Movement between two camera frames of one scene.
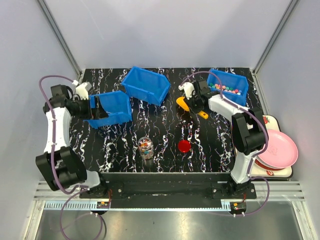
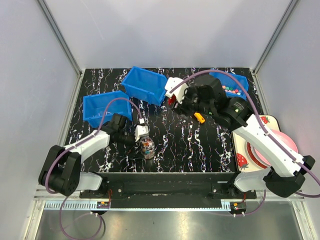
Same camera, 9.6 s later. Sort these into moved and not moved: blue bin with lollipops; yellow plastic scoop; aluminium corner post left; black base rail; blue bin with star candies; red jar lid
Moved: red jar lid; yellow plastic scoop
Not moved: blue bin with lollipops; blue bin with star candies; aluminium corner post left; black base rail
